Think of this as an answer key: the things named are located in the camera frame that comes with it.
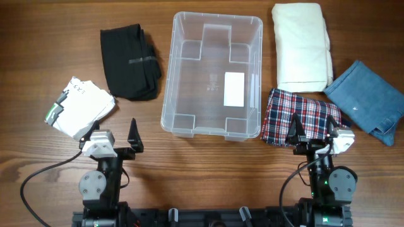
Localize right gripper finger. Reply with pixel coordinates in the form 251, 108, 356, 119
326, 115, 339, 137
285, 113, 307, 145

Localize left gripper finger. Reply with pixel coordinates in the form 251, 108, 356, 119
80, 120, 100, 143
128, 118, 144, 153

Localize red plaid shirt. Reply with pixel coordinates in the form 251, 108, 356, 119
261, 88, 352, 146

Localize white printed shirt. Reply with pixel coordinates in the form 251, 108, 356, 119
45, 76, 115, 141

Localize blue denim jeans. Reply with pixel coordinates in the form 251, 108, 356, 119
324, 61, 403, 146

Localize black garment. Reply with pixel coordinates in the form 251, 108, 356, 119
100, 24, 162, 100

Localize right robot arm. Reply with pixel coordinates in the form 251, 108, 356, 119
279, 113, 358, 227

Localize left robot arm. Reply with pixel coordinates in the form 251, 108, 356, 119
72, 119, 144, 227

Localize folded cream white cloth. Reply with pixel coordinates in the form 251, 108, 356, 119
271, 3, 333, 93

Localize white label in bin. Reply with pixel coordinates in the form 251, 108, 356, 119
223, 72, 244, 107

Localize clear plastic storage bin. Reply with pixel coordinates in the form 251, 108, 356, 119
160, 11, 263, 141

